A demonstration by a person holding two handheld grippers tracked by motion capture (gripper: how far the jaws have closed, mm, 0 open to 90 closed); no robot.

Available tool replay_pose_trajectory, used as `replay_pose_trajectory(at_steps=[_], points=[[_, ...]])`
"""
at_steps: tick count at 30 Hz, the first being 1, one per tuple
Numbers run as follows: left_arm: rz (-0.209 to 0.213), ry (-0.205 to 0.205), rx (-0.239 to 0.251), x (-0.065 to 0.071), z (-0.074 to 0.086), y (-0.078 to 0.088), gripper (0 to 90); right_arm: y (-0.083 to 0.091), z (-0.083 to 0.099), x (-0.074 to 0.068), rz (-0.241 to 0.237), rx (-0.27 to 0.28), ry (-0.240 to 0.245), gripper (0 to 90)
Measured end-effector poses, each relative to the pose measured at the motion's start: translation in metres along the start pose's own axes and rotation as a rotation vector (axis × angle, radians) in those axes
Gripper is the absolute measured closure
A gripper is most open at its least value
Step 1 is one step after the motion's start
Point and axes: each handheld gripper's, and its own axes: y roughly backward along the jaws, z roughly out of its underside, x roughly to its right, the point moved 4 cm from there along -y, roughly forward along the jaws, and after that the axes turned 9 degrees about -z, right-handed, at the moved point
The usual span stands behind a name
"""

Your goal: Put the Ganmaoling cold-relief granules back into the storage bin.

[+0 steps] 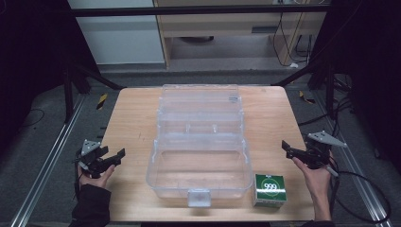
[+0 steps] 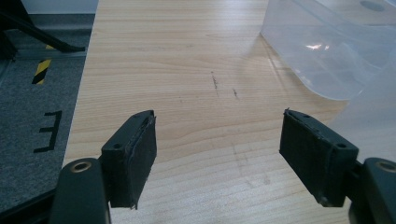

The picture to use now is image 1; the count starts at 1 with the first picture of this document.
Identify white cabinet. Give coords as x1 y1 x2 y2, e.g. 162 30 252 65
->
66 0 166 66

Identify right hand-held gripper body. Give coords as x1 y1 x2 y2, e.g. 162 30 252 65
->
303 130 348 178

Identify black floor cables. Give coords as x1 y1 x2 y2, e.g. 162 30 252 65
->
297 74 358 128

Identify aluminium floor rail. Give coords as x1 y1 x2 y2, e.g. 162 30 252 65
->
9 94 87 227
313 89 396 227

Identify black metal stand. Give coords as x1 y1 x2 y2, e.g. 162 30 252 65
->
270 56 337 121
61 58 128 125

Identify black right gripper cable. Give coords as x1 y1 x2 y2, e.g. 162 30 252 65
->
325 155 392 225

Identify person's right hand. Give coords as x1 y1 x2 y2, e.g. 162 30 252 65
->
291 150 335 203

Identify thin black floor cable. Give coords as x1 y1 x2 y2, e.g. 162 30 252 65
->
18 108 45 130

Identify person's left hand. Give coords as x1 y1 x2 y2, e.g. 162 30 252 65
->
77 163 116 190

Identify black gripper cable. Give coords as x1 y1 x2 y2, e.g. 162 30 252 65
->
73 149 83 202
325 155 392 225

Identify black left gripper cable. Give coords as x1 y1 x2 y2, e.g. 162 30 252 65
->
73 149 83 202

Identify black hanging cables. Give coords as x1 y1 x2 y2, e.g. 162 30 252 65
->
271 11 314 68

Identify black horizontal frame bar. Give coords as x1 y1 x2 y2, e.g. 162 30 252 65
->
69 4 333 18

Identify clear plastic storage box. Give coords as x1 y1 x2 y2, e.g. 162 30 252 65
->
145 83 254 208

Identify light wooden desk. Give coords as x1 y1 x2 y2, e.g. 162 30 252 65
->
152 0 329 70

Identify yellow and black tape strip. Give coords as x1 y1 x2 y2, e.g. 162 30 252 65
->
96 93 109 111
298 90 317 105

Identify green and white carton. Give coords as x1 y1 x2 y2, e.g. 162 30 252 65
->
253 173 288 208

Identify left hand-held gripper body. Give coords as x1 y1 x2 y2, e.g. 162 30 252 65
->
75 139 110 178

